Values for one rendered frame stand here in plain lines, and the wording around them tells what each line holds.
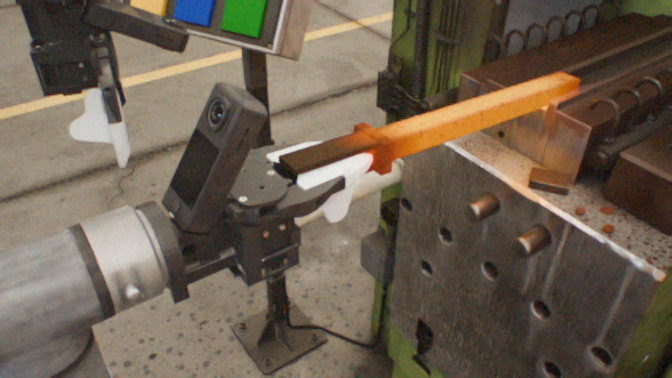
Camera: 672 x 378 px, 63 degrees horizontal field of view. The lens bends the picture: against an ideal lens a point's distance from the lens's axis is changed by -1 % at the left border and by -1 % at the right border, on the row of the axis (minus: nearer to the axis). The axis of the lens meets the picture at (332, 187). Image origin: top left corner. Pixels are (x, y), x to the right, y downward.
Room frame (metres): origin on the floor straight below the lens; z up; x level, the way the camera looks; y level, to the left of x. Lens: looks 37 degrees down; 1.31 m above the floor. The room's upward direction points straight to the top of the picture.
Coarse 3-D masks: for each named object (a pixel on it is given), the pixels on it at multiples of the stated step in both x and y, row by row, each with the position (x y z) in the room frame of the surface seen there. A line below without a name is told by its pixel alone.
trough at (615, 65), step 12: (660, 36) 0.78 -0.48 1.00; (636, 48) 0.74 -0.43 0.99; (648, 48) 0.76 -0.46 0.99; (660, 48) 0.77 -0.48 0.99; (600, 60) 0.69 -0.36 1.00; (612, 60) 0.71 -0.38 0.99; (624, 60) 0.72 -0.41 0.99; (636, 60) 0.72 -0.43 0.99; (576, 72) 0.66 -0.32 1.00; (588, 72) 0.68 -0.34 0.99; (600, 72) 0.68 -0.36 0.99; (612, 72) 0.68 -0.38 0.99
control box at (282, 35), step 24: (168, 0) 0.94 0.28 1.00; (216, 0) 0.90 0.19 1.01; (288, 0) 0.84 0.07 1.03; (312, 0) 0.90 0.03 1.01; (192, 24) 0.89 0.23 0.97; (216, 24) 0.87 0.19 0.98; (264, 24) 0.84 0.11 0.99; (288, 24) 0.84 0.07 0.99; (264, 48) 0.82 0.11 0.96; (288, 48) 0.84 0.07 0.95
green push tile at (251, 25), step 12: (228, 0) 0.88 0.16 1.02; (240, 0) 0.87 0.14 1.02; (252, 0) 0.86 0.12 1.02; (264, 0) 0.85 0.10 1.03; (228, 12) 0.87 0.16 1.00; (240, 12) 0.86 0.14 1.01; (252, 12) 0.85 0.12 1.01; (264, 12) 0.84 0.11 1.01; (228, 24) 0.86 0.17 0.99; (240, 24) 0.85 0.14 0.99; (252, 24) 0.84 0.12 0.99; (252, 36) 0.83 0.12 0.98
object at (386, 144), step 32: (480, 96) 0.55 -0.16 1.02; (512, 96) 0.56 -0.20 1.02; (544, 96) 0.58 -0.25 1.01; (384, 128) 0.47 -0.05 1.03; (416, 128) 0.47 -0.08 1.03; (448, 128) 0.49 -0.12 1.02; (480, 128) 0.51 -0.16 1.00; (288, 160) 0.40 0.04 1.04; (320, 160) 0.40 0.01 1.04; (384, 160) 0.43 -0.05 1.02
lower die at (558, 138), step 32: (576, 32) 0.84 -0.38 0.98; (608, 32) 0.84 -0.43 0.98; (640, 32) 0.82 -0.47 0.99; (512, 64) 0.72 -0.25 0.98; (544, 64) 0.70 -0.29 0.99; (576, 64) 0.68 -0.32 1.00; (640, 64) 0.68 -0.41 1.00; (576, 96) 0.59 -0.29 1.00; (608, 96) 0.61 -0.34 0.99; (512, 128) 0.61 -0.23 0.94; (544, 128) 0.58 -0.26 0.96; (576, 128) 0.55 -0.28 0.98; (608, 128) 0.55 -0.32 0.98; (544, 160) 0.57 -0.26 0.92; (576, 160) 0.54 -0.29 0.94
